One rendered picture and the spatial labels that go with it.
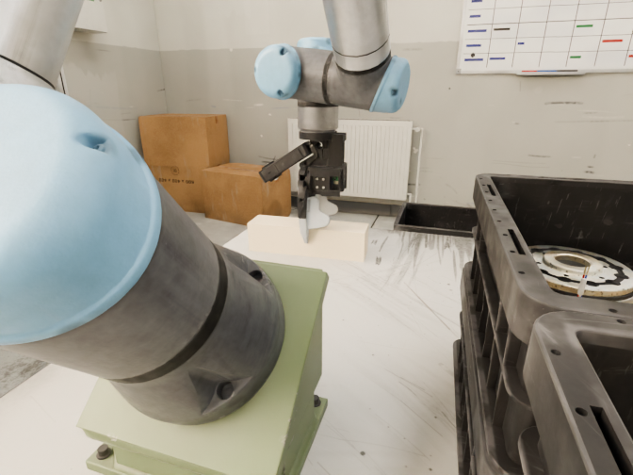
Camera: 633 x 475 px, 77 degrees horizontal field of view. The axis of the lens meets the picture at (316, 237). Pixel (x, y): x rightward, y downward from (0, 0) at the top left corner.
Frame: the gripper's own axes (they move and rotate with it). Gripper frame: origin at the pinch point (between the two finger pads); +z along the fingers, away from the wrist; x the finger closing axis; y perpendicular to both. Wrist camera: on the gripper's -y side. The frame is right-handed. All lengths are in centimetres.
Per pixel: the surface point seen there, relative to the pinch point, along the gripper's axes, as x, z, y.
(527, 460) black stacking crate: -59, -13, 26
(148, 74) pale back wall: 249, -38, -210
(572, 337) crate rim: -59, -19, 27
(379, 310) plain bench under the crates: -20.3, 4.3, 16.8
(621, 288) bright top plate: -39, -12, 38
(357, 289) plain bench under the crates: -14.5, 4.3, 12.6
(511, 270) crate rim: -53, -19, 26
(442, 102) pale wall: 252, -18, 35
